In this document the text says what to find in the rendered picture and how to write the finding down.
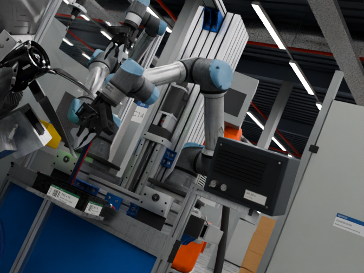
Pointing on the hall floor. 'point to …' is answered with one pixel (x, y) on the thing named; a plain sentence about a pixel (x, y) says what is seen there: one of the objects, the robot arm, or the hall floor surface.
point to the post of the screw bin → (32, 236)
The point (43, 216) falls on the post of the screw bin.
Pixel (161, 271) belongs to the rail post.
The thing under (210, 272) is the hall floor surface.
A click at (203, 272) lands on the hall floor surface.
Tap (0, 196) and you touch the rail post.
